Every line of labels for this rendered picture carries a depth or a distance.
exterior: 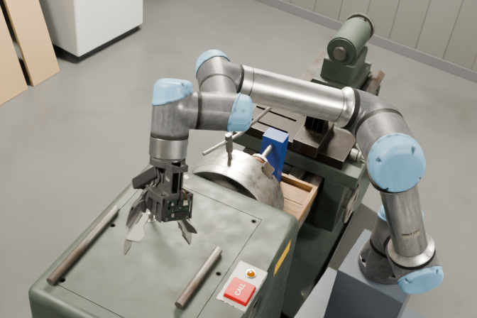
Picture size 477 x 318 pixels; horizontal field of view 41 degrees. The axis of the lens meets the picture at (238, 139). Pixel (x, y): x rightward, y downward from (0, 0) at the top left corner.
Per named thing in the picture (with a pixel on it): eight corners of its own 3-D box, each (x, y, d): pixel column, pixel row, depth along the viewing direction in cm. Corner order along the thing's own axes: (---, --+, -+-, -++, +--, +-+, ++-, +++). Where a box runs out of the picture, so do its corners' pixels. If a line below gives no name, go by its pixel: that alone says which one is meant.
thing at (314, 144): (315, 157, 242) (317, 147, 239) (290, 148, 245) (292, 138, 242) (333, 129, 257) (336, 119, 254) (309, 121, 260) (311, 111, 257)
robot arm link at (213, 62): (397, 86, 153) (203, 35, 136) (414, 114, 144) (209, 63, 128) (374, 123, 159) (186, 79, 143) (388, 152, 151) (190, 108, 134)
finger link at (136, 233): (123, 256, 122) (151, 216, 124) (111, 245, 127) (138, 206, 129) (135, 263, 124) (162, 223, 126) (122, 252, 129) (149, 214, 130)
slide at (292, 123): (341, 170, 245) (343, 161, 242) (240, 131, 257) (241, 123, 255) (355, 145, 258) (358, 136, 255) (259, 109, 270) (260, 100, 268)
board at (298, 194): (285, 246, 220) (287, 238, 218) (194, 206, 231) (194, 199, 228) (316, 194, 242) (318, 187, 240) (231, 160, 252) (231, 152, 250)
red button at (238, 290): (245, 309, 153) (245, 303, 152) (222, 298, 155) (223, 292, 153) (255, 291, 157) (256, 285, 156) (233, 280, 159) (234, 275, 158)
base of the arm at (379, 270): (416, 259, 190) (425, 236, 184) (397, 293, 180) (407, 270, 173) (369, 236, 196) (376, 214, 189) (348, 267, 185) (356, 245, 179)
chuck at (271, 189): (274, 255, 205) (271, 177, 187) (188, 229, 218) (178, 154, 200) (284, 237, 212) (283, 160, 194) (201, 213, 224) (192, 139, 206)
